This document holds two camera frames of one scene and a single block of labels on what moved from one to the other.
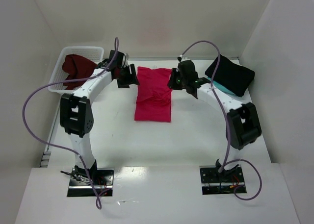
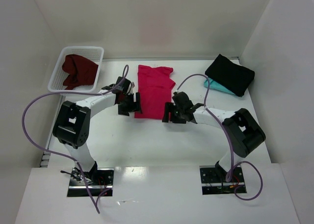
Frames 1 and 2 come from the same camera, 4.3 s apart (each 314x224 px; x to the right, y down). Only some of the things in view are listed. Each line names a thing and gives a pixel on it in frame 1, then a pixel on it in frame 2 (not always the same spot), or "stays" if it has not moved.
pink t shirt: [153, 102] stays
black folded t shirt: [231, 76] stays
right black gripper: [175, 80] to [173, 112]
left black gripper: [126, 77] to [131, 104]
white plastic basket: [93, 54] stays
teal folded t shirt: [222, 87] stays
